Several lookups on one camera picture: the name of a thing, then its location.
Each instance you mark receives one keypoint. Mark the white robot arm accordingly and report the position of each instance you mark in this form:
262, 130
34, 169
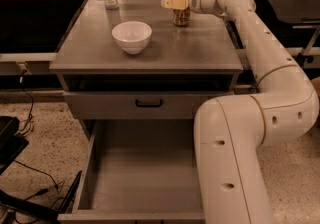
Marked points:
229, 129

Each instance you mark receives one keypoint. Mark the black equipment base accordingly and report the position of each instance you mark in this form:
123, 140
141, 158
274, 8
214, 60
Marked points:
12, 143

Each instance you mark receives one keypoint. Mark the white ceramic bowl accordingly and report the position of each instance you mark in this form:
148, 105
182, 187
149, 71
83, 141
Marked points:
132, 36

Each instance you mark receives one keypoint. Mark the black drawer handle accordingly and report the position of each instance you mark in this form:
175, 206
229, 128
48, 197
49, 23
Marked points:
149, 104

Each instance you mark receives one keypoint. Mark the closed grey top drawer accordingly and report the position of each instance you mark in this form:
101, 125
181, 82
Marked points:
121, 105

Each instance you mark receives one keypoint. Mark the open grey middle drawer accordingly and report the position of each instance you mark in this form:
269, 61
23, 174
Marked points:
139, 172

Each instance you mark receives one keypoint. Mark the grey drawer cabinet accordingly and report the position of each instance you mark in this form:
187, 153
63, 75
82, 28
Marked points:
197, 58

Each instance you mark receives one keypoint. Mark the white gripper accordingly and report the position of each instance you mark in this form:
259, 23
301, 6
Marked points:
195, 0

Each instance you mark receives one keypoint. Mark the orange soda can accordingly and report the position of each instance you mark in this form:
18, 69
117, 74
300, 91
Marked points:
181, 17

